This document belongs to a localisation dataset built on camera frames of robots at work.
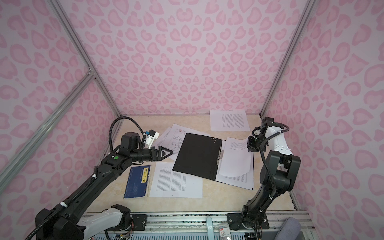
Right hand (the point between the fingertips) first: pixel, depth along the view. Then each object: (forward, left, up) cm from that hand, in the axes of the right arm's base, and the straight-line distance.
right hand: (250, 147), depth 87 cm
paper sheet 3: (+32, +7, -13) cm, 35 cm away
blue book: (-20, +64, -10) cm, 68 cm away
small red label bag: (-40, +17, -9) cm, 44 cm away
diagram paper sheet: (+14, +47, -12) cm, 51 cm away
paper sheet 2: (-5, +7, -12) cm, 15 cm away
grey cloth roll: (-39, -12, -9) cm, 42 cm away
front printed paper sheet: (-18, +47, -12) cm, 52 cm away
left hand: (-10, +44, +12) cm, 47 cm away
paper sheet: (-5, +7, -12) cm, 14 cm away
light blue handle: (-39, +24, -7) cm, 46 cm away
